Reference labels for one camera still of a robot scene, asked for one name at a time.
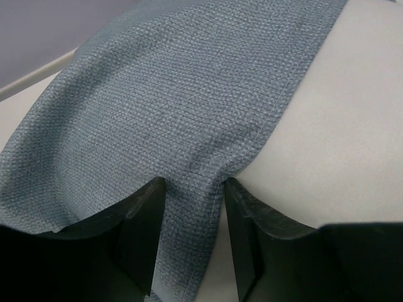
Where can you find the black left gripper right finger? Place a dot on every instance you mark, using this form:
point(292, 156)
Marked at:
point(279, 259)

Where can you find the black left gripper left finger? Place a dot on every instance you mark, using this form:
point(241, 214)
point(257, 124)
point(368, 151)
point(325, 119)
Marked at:
point(109, 256)

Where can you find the blue-grey fabric pillowcase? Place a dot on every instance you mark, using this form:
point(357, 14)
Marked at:
point(186, 90)

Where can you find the white pillow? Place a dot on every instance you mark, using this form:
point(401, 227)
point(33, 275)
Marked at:
point(335, 154)

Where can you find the aluminium back table rail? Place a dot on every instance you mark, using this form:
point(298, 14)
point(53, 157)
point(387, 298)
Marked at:
point(37, 75)

